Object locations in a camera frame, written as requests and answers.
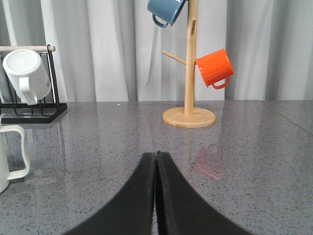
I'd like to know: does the ribbed white mug on rack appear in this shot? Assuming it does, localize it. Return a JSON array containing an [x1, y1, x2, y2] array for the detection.
[[3, 49, 51, 105]]

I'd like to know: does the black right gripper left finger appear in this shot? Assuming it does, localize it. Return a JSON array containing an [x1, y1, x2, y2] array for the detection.
[[66, 153, 156, 235]]

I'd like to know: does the orange mug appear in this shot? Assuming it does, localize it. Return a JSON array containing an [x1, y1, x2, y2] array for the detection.
[[196, 49, 234, 90]]

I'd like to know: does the black wire mug rack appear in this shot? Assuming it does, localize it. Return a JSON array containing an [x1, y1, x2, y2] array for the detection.
[[0, 45, 67, 124]]

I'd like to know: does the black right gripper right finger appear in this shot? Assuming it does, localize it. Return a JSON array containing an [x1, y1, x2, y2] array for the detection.
[[156, 151, 249, 235]]

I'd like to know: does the white HOME mug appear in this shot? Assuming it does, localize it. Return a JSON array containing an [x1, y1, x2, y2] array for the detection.
[[0, 125, 30, 193]]

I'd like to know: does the blue mug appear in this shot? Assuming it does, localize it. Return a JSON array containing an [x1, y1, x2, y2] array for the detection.
[[147, 0, 186, 28]]

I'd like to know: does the wooden mug tree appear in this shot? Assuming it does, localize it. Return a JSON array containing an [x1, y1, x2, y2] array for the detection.
[[162, 0, 216, 128]]

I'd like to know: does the grey white curtain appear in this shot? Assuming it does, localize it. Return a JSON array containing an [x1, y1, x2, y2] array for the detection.
[[0, 0, 313, 102]]

